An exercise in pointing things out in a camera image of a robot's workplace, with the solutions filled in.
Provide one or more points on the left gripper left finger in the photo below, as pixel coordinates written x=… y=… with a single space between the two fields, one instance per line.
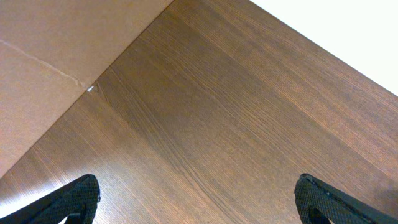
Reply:
x=75 y=202

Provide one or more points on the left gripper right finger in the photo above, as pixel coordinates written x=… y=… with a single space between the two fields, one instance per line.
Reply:
x=319 y=202

